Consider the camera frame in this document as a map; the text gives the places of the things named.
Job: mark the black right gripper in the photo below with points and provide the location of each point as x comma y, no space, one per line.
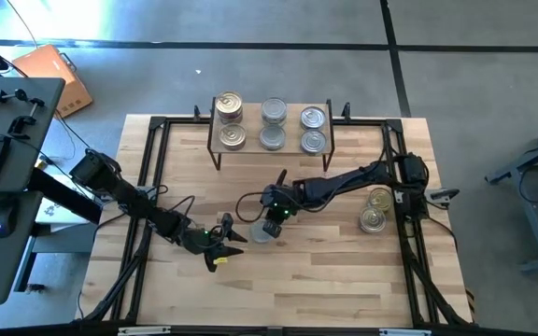
278,200

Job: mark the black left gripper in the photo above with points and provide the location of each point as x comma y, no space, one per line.
203,240

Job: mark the silver pull-tab tuna can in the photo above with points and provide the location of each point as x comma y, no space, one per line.
313,141
313,118

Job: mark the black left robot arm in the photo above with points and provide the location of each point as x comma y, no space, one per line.
133,200

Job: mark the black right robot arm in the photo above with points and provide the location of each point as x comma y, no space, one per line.
344,179

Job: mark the wooden shelf black metal legs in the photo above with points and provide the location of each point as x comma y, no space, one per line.
292,126

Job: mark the white printed paper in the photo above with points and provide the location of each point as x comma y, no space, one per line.
63,214

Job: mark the small black floor object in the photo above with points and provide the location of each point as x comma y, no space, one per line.
35,288

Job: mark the yellow black striped tape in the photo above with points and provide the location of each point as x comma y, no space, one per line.
470,298

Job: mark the black computer mouse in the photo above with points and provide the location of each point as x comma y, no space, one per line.
3,218

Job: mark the orange case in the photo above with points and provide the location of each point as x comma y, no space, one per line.
49,74

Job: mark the blue-grey metal stand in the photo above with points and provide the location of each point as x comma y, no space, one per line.
537,224

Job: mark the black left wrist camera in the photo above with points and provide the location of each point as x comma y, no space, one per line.
226,219

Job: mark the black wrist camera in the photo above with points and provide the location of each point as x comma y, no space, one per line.
226,219
281,178

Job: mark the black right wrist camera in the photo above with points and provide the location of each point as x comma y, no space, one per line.
281,178

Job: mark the silver table bracket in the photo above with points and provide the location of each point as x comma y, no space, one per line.
144,330
404,332

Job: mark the small black frame clamp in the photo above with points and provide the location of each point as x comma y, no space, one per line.
346,112
196,113

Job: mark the black aluminium table frame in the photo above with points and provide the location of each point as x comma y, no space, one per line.
367,122

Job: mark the grey arm base bracket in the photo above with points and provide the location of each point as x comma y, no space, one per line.
444,196

